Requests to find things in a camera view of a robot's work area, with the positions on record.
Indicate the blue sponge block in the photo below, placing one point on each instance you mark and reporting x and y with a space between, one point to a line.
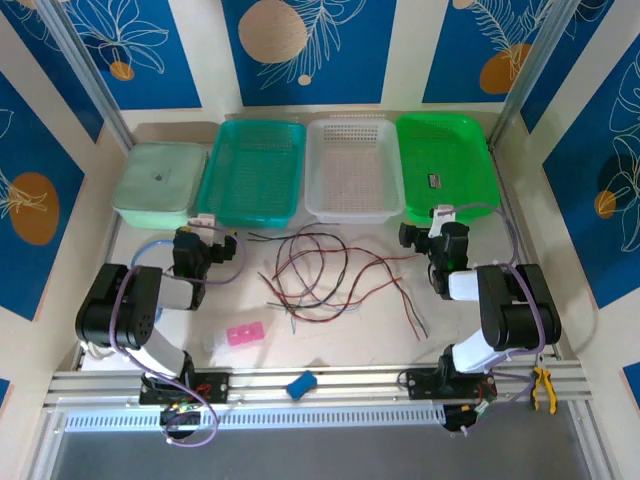
301 384

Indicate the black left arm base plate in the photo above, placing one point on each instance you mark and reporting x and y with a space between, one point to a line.
215 387

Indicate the small printed label sticker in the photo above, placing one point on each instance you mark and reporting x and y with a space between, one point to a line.
434 181

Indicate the white plastic basket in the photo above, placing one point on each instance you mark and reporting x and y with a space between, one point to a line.
355 170

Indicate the aluminium frame rail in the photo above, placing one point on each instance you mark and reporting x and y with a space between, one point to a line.
350 382

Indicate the aluminium frame post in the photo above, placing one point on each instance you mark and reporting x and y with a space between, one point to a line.
530 75
85 75

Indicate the teal plastic basket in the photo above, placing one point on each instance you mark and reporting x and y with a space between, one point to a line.
250 170

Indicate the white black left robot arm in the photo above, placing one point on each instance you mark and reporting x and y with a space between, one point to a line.
115 310

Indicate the blue stethoscope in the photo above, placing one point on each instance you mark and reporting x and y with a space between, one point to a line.
145 245

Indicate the blue panel white flower outline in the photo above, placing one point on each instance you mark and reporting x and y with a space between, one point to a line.
150 75

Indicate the blue floral poster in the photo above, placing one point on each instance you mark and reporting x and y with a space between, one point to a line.
350 60

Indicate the blue panel white leaf outline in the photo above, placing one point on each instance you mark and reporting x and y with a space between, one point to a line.
590 200

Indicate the blue panel orange circle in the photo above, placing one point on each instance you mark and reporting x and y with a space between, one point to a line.
30 160
450 60

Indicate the yellow black pliers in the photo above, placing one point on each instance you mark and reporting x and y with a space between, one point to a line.
542 382

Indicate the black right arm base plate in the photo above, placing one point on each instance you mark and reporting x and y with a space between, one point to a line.
420 385

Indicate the green plastic basket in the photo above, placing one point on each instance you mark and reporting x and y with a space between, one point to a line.
450 150

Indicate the pink pill box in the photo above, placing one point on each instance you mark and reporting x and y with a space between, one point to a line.
245 334

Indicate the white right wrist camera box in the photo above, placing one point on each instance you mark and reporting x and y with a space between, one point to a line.
442 216

